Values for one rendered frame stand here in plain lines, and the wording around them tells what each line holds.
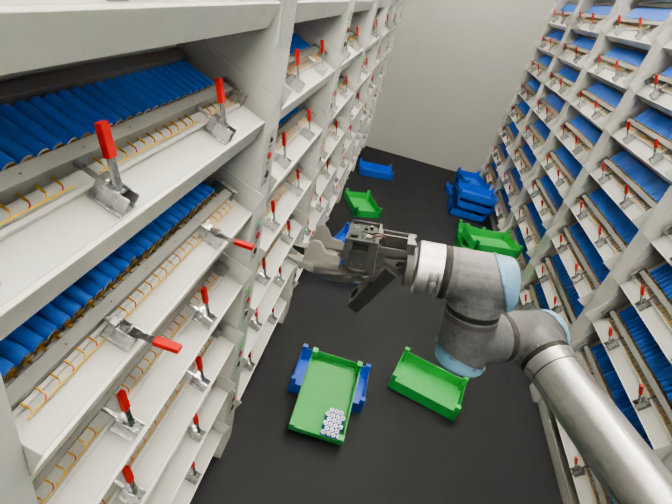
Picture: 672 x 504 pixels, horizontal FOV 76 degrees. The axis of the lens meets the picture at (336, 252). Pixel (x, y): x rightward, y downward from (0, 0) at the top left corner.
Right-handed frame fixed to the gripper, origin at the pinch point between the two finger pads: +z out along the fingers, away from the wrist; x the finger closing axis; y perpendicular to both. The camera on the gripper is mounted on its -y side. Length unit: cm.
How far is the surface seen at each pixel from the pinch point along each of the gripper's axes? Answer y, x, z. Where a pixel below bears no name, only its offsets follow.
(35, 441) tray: -1.2, 41.2, 16.0
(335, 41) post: 27, -87, 13
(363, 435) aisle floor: -102, -42, -18
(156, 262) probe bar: 3.1, 13.7, 18.4
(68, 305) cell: 4.5, 27.4, 21.8
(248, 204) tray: 0.0, -16.3, 15.4
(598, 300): -54, -91, -100
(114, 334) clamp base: 0.7, 27.0, 16.7
